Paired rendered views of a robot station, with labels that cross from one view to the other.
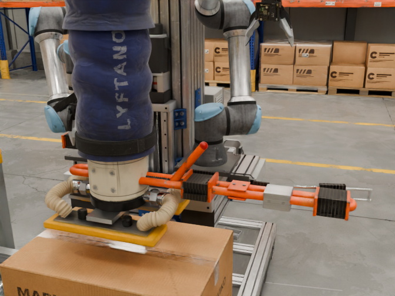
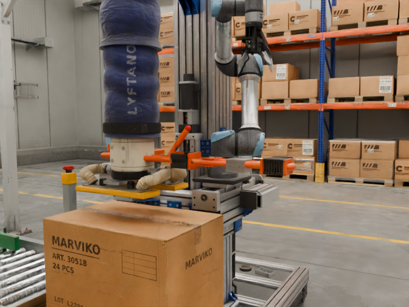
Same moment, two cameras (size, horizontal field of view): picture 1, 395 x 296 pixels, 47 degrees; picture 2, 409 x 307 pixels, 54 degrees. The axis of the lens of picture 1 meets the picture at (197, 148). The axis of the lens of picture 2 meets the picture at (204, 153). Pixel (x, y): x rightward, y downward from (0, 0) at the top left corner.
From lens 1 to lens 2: 0.58 m
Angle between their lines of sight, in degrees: 18
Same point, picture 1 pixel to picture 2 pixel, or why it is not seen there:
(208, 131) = (220, 149)
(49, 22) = not seen: hidden behind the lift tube
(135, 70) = (142, 74)
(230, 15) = not seen: hidden behind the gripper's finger
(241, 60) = (249, 97)
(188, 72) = (212, 110)
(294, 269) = not seen: outside the picture
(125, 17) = (136, 36)
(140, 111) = (145, 103)
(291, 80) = (358, 172)
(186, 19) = (211, 70)
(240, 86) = (247, 116)
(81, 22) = (108, 40)
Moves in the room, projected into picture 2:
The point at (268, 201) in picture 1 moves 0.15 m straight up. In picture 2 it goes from (229, 165) to (229, 120)
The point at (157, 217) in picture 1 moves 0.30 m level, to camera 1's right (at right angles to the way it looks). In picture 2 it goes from (148, 178) to (233, 179)
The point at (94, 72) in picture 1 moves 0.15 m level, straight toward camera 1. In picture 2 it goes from (114, 73) to (104, 68)
